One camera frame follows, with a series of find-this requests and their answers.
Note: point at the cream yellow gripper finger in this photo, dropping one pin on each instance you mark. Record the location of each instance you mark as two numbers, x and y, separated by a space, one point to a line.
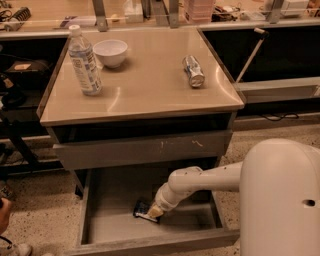
155 211

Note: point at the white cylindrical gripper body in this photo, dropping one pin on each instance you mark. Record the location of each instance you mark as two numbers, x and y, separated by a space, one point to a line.
163 202

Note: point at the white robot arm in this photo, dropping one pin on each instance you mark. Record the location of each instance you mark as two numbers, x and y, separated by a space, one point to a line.
279 186

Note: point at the closed grey top drawer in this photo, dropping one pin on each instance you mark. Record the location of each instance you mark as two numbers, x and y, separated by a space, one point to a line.
140 150

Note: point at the open grey middle drawer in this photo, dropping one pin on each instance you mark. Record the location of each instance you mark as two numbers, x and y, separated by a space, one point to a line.
109 228

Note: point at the grey drawer cabinet with counter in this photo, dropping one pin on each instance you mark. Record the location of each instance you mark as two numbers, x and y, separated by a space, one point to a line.
148 95

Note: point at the person's hand at left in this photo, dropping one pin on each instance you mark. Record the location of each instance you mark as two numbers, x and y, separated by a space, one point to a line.
5 212

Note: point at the silver blue soda can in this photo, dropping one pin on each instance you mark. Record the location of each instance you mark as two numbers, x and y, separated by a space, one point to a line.
194 71

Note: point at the black stand leg at left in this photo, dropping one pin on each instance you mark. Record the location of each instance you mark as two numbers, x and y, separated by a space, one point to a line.
32 164

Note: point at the white sneaker at bottom left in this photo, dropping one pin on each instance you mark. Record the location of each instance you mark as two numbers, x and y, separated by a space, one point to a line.
17 250

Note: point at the white ceramic bowl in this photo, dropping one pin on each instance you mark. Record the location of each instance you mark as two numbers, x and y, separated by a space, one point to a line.
111 53

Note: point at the clear plastic water bottle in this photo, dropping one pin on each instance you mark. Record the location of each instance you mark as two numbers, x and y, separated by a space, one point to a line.
83 61

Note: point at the white stick with black tip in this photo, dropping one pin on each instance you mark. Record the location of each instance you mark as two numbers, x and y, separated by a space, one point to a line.
263 35

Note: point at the pink plastic basket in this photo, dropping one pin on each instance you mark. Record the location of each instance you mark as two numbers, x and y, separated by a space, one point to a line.
198 11

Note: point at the black bag on left shelf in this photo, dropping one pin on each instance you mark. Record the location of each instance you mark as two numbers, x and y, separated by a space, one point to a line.
22 76

